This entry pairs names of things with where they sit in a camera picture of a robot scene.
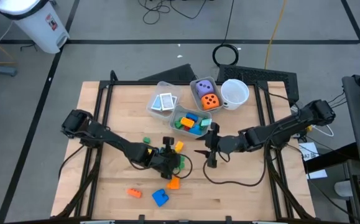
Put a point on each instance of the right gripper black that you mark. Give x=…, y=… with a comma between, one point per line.
x=214, y=144

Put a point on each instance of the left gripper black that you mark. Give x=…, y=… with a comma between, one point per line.
x=161, y=161

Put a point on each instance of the yellow block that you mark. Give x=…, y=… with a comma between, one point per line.
x=179, y=146

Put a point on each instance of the large orange peg block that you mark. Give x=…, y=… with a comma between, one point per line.
x=174, y=183

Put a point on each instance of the light teal block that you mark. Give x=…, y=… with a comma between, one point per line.
x=205, y=122

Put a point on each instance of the blue peg block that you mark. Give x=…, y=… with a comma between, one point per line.
x=192, y=117

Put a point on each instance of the orange foam die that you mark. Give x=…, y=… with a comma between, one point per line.
x=210, y=102

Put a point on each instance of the small orange long brick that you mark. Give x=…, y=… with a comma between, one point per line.
x=134, y=193

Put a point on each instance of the purple foam die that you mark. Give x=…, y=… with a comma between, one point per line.
x=204, y=88

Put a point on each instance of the blue patterned card deck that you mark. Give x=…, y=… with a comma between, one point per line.
x=166, y=101

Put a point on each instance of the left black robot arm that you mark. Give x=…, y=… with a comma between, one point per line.
x=114, y=141

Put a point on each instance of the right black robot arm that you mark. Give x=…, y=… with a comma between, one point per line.
x=285, y=127

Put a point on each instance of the small green block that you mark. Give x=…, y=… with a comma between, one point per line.
x=182, y=166

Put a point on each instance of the dark green perforated block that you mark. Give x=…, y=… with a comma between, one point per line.
x=182, y=158

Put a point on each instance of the large blue notched block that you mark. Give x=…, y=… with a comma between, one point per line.
x=160, y=198

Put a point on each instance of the grey plastic bin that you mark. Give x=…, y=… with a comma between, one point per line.
x=179, y=110
x=219, y=90

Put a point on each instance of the clear plastic bin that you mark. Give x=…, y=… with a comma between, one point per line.
x=159, y=114

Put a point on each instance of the black flat panel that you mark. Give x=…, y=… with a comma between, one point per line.
x=176, y=74

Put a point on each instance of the black perforated panel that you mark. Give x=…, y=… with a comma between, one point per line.
x=276, y=76

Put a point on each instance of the white paper sheet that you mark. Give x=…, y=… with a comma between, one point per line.
x=318, y=174
x=308, y=152

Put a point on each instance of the grey rounded object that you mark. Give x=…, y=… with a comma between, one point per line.
x=344, y=188

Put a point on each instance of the white trash bin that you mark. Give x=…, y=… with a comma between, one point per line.
x=36, y=25

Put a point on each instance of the black aluminium table frame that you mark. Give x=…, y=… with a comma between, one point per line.
x=127, y=83

